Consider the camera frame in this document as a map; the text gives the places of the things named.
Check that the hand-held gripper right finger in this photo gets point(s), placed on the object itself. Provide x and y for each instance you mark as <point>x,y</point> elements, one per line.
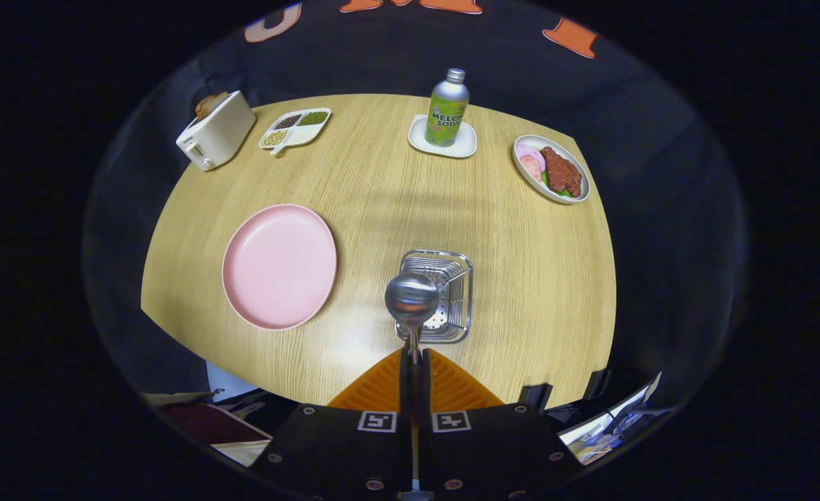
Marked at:
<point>486,445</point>

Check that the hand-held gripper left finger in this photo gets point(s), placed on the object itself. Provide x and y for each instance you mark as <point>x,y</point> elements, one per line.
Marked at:
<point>340,445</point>

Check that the beige zip pouch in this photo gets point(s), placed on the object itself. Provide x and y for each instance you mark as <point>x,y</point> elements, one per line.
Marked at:
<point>246,452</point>

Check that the white flat panel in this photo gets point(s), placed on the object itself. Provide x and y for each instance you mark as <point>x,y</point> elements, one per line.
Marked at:
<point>612,421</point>

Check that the white paper sheet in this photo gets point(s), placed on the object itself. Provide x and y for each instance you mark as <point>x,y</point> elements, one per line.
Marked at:
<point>225,383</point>

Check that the dark red bag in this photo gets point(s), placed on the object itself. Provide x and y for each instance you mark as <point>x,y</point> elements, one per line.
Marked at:
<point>208,421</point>

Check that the perforated steel basket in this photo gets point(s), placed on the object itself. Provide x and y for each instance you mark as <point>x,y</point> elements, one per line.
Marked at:
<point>456,292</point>

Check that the pink round plate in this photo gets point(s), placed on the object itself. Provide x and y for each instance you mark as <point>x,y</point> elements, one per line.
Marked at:
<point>279,268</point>

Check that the green lettuce leaf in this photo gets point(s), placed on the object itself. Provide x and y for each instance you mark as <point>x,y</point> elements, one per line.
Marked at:
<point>557,191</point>

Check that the white oval dish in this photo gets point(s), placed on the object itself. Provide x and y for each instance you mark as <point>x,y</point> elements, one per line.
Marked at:
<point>525,174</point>

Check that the red-brown meat piece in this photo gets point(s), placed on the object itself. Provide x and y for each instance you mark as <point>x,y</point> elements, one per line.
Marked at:
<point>562,171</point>

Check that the pink ham slices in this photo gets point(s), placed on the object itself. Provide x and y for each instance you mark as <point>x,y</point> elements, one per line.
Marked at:
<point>528,161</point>

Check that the white square coaster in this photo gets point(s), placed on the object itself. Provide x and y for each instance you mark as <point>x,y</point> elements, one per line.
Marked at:
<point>464,147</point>

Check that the white divided tray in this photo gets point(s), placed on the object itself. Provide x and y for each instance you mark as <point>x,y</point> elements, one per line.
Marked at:
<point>300,137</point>

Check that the yellow beans portion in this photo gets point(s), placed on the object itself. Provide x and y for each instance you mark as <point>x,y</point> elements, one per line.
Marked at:
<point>275,138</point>

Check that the dark beans portion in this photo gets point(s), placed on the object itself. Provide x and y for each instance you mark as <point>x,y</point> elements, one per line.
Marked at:
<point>288,121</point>

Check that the green beans portion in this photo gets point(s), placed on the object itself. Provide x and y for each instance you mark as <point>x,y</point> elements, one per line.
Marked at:
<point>314,117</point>

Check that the white toaster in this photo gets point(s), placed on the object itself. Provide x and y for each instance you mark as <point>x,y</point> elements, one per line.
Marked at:
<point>218,132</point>

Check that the green soda bottle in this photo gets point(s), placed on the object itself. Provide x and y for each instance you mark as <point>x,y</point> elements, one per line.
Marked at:
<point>447,111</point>

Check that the brown toasted bread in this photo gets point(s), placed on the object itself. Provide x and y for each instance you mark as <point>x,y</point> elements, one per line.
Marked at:
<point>210,104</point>

